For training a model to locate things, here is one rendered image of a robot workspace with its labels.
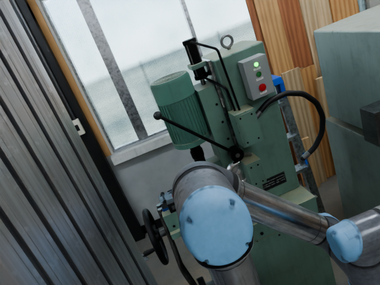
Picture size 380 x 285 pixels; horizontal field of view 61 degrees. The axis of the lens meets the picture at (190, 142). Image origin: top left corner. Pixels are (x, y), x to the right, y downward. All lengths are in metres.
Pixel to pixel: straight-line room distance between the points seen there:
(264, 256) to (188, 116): 0.75
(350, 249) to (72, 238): 0.51
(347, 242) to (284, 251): 0.96
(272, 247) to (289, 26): 1.82
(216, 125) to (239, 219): 0.92
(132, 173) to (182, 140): 1.58
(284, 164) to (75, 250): 1.22
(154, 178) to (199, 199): 2.44
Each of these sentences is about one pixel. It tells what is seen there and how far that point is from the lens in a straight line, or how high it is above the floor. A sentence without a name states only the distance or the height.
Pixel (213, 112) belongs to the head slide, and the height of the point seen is 1.31.
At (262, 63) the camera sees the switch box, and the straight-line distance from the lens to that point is 1.33.
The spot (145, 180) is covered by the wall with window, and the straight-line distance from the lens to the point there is 2.95.
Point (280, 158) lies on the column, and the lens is 1.54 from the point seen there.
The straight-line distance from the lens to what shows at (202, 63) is 1.38.
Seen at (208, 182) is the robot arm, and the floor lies 1.46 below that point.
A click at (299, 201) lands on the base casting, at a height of 0.80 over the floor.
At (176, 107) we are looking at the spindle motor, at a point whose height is 1.39.
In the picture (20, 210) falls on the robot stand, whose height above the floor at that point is 1.60.
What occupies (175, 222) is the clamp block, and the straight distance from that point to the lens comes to 1.51.
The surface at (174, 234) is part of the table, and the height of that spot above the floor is 0.86.
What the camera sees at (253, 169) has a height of 1.05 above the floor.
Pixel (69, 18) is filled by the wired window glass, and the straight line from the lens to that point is 2.77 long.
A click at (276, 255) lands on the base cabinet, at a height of 0.59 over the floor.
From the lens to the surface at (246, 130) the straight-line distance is 1.33.
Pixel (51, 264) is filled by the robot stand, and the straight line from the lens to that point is 0.44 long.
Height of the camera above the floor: 1.74
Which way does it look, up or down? 21 degrees down
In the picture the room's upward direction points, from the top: 21 degrees counter-clockwise
